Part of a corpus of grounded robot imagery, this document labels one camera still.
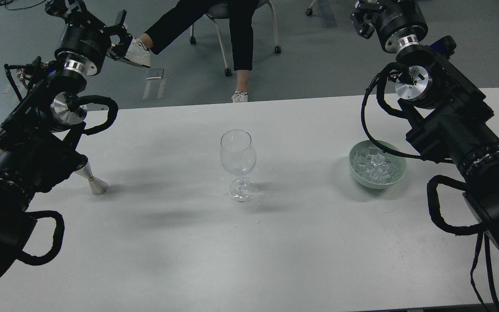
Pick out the green bowl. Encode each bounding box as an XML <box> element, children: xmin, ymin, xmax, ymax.
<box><xmin>348</xmin><ymin>140</ymin><xmax>408</xmax><ymax>190</ymax></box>

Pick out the steel cocktail jigger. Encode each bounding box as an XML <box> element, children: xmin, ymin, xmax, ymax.
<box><xmin>75</xmin><ymin>160</ymin><xmax>109</xmax><ymax>196</ymax></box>

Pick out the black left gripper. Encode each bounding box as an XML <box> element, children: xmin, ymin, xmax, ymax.
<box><xmin>45</xmin><ymin>0</ymin><xmax>133</xmax><ymax>76</ymax></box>

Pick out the pile of ice cubes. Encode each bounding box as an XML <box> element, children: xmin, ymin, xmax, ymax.
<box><xmin>351</xmin><ymin>147</ymin><xmax>401</xmax><ymax>185</ymax></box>

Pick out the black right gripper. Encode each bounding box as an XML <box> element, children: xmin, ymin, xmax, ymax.
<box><xmin>350</xmin><ymin>0</ymin><xmax>428</xmax><ymax>53</ymax></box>

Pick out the clear wine glass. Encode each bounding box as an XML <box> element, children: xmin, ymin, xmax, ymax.
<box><xmin>220</xmin><ymin>130</ymin><xmax>257</xmax><ymax>203</ymax></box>

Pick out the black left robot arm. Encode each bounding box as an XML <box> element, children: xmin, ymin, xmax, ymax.
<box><xmin>0</xmin><ymin>0</ymin><xmax>133</xmax><ymax>277</ymax></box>

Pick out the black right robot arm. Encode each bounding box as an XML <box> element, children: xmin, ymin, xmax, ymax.
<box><xmin>350</xmin><ymin>0</ymin><xmax>499</xmax><ymax>311</ymax></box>

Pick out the white rolling chair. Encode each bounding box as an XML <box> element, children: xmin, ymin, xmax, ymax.
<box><xmin>189</xmin><ymin>0</ymin><xmax>282</xmax><ymax>77</ymax></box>

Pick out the seated person in black trousers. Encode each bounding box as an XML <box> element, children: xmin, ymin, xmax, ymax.
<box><xmin>107</xmin><ymin>0</ymin><xmax>259</xmax><ymax>103</ymax></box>

